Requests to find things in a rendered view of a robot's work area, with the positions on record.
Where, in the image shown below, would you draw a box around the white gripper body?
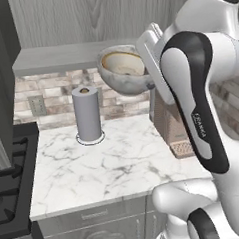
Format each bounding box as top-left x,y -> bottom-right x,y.
134,27 -> 177,108

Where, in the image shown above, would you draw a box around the grey marble bowl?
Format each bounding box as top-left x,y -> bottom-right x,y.
95,42 -> 157,100

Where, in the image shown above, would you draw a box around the grey wood open cabinet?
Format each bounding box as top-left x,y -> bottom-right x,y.
7,0 -> 204,78

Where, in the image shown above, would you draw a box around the brown boxy countertop appliance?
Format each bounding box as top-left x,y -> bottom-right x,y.
147,85 -> 197,162

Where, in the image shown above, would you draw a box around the grey paper towel roll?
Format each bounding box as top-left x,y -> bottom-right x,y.
70,85 -> 104,144

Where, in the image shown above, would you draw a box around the paper towel holder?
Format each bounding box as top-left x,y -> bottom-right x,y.
72,86 -> 107,147

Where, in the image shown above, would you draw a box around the dark grey range hood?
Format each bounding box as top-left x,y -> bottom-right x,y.
0,0 -> 29,171

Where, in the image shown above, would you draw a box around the narrow grey cupboard door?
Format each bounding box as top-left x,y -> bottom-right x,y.
141,194 -> 171,239

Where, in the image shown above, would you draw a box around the grey drawer front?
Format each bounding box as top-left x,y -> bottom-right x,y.
36,197 -> 150,239

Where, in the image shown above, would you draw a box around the black hob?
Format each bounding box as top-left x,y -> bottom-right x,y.
0,121 -> 47,239

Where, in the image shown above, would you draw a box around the wide grey cupboard door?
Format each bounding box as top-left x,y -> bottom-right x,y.
42,214 -> 148,239

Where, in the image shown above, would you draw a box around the grey wall outlet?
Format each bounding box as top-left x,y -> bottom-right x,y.
27,94 -> 48,118

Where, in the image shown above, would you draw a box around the grey drawer handle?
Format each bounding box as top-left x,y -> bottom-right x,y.
80,209 -> 110,221

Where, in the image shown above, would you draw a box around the grey cupboard door handle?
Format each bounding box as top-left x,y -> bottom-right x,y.
135,218 -> 143,239
150,211 -> 159,239

